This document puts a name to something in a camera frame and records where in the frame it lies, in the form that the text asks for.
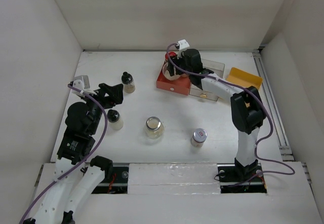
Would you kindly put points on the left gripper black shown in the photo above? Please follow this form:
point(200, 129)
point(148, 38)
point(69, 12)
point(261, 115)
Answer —
point(115, 95)

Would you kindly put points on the red lid sauce jar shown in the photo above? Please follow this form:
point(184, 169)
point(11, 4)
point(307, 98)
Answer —
point(170, 55)

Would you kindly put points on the black knob cap bottle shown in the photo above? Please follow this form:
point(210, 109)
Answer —
point(128, 82)

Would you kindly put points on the yellow tray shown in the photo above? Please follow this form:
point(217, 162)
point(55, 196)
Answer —
point(244, 79)

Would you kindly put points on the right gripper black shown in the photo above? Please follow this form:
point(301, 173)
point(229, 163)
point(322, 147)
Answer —
point(177, 61)

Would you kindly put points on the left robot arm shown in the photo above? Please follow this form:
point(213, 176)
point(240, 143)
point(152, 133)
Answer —
point(73, 181)

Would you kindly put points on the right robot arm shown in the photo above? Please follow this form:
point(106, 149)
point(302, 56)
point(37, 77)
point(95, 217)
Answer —
point(246, 106)

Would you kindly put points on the silver lid small jar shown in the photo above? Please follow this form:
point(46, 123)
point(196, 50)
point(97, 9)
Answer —
point(199, 136)

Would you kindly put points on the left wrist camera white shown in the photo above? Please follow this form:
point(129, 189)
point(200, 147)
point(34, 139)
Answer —
point(81, 84)

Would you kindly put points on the black cap white bottle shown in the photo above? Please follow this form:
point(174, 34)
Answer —
point(115, 119)

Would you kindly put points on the clear plastic tray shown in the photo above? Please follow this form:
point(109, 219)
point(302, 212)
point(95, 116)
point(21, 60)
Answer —
point(208, 92)

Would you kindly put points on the red tray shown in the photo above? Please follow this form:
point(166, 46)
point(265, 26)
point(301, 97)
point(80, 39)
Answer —
point(180, 86)

